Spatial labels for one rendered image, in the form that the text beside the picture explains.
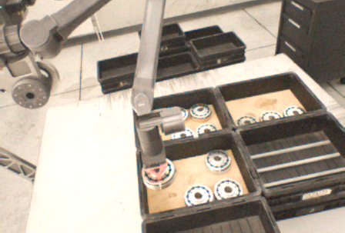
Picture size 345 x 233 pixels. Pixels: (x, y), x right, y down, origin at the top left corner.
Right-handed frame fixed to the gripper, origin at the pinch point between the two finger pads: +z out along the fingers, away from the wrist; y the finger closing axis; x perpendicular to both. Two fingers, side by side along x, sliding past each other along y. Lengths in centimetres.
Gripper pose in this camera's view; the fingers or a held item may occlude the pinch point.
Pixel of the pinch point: (156, 168)
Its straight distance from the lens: 89.0
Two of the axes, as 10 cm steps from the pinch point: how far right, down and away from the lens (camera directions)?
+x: -9.8, 1.8, -0.4
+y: -1.5, -6.3, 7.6
